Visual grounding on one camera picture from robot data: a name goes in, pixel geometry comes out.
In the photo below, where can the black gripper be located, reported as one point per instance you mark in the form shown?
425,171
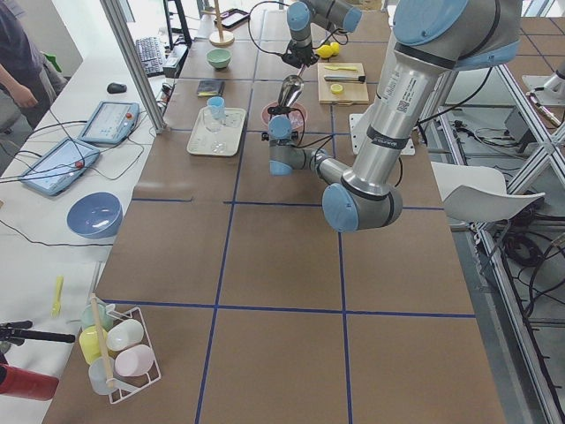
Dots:
300,56

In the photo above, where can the stainless steel ice scoop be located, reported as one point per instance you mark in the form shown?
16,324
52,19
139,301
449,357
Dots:
291,89

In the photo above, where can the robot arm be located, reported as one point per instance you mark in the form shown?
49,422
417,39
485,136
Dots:
329,15
428,38

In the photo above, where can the clear ice cube pile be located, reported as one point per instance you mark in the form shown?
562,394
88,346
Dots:
297,119

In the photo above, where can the wooden cup stand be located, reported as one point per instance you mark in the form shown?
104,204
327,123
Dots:
220,38

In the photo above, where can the light blue plastic cup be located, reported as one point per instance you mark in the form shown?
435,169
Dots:
216,106

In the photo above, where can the whole yellow lemon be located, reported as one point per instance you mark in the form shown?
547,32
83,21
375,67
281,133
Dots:
325,51

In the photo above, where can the yellow plastic knife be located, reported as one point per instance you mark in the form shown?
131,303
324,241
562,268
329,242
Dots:
341,68

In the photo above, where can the steel cylindrical rod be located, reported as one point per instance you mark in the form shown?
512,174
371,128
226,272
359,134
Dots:
344,79

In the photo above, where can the half lemon slice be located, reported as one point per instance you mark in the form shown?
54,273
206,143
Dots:
336,89

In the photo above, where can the pink bowl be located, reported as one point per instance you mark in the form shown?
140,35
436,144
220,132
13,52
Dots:
266,116

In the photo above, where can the wooden cutting board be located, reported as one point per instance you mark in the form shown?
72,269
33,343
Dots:
354,93

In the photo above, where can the green ceramic bowl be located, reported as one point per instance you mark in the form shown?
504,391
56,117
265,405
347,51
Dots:
219,58

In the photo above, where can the grey folded cloth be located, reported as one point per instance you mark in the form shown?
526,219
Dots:
210,88

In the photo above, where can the clear wine glass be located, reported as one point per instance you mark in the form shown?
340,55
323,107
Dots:
211,124

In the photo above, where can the cream bear serving tray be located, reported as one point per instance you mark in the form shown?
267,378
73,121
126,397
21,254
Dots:
217,137

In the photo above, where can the black keyboard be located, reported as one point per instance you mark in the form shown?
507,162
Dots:
152,55

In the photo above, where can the black computer mouse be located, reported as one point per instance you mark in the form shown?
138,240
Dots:
115,88

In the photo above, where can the teach pendant tablet far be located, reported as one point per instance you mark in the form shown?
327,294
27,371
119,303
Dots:
111,123

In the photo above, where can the teach pendant tablet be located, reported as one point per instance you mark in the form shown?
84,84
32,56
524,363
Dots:
60,167
111,123

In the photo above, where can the white chair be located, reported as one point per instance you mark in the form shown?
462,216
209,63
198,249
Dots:
478,194

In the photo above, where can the blue bowl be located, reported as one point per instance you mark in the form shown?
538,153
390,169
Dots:
96,216

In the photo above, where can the teach pendant tablet near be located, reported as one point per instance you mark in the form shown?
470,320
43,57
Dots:
60,167

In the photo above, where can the person at desk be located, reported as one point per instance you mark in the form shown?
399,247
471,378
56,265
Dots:
27,76

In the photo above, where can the red bottle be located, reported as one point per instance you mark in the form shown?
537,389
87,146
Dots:
22,383

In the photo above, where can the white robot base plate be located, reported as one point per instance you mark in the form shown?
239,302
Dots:
358,134

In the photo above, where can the white wire cup rack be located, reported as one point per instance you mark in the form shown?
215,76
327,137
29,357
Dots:
118,351

